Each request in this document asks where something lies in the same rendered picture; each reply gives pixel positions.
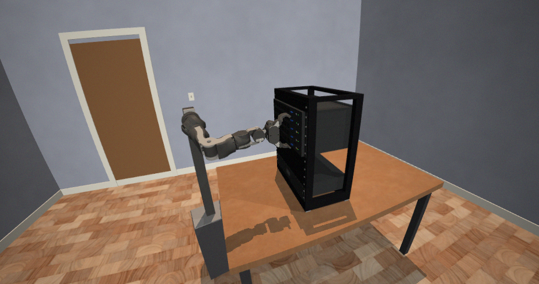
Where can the black server rack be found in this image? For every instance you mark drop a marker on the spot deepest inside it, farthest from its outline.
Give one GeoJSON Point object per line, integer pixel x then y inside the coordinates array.
{"type": "Point", "coordinates": [312, 129]}

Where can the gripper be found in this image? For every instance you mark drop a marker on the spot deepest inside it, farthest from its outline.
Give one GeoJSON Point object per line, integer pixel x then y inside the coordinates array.
{"type": "Point", "coordinates": [272, 132]}

